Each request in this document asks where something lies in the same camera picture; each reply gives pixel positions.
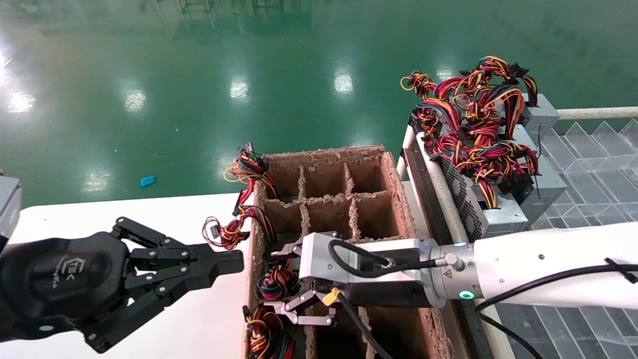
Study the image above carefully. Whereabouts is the long white tube rail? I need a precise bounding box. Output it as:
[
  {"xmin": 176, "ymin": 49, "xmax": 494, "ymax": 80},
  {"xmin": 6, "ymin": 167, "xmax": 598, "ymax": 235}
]
[{"xmin": 414, "ymin": 131, "xmax": 516, "ymax": 359}]

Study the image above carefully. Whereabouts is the short white tube rail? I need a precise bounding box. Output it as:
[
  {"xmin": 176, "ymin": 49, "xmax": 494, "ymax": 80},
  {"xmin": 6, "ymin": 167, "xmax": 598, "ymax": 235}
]
[{"xmin": 396, "ymin": 125, "xmax": 415, "ymax": 181}]

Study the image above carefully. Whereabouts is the grey left wrist camera housing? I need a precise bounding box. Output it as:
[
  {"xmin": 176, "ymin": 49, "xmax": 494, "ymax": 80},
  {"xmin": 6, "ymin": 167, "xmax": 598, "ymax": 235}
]
[{"xmin": 0, "ymin": 176, "xmax": 23, "ymax": 240}]

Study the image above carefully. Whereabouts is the horizontal white tube rail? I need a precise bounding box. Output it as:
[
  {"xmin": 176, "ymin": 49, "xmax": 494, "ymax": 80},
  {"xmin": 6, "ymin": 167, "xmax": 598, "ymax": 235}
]
[{"xmin": 556, "ymin": 106, "xmax": 638, "ymax": 121}]

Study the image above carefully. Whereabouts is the black frame beam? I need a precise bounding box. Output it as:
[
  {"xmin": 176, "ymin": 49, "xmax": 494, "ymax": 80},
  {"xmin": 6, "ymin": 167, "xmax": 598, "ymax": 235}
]
[{"xmin": 403, "ymin": 112, "xmax": 494, "ymax": 359}]

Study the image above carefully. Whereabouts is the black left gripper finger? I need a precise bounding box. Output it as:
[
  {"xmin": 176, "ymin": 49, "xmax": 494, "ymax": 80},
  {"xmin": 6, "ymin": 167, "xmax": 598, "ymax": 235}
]
[{"xmin": 112, "ymin": 216, "xmax": 245, "ymax": 276}]

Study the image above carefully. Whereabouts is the clear acrylic panel surface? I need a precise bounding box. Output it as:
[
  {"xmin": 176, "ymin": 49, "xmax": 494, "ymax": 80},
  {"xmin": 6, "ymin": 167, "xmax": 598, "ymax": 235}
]
[{"xmin": 478, "ymin": 119, "xmax": 638, "ymax": 359}]

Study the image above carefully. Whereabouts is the short black camera cable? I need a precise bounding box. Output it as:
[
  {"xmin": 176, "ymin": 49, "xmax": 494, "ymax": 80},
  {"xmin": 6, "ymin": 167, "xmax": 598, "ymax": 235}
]
[{"xmin": 328, "ymin": 240, "xmax": 449, "ymax": 279}]

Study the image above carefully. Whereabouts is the black cable yellow connector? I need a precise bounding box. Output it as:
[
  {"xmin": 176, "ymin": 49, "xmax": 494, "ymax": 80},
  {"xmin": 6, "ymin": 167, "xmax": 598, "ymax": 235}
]
[{"xmin": 322, "ymin": 288, "xmax": 395, "ymax": 359}]

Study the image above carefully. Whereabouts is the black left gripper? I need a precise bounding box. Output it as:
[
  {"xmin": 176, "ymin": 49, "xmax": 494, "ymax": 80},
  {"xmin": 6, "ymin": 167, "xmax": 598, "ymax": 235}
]
[{"xmin": 0, "ymin": 231, "xmax": 220, "ymax": 354}]

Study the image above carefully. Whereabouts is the brown divided cardboard box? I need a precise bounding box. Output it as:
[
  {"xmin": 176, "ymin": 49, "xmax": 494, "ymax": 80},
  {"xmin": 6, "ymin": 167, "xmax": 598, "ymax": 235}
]
[{"xmin": 247, "ymin": 146, "xmax": 454, "ymax": 359}]

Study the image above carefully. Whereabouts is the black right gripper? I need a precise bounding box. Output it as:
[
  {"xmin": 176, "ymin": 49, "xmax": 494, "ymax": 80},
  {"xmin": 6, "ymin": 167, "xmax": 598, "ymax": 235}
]
[{"xmin": 271, "ymin": 231, "xmax": 440, "ymax": 327}]

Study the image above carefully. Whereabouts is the black strapped arm cable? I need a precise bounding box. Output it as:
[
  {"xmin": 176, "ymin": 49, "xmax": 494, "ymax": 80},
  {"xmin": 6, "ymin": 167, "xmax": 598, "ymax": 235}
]
[{"xmin": 476, "ymin": 258, "xmax": 638, "ymax": 359}]

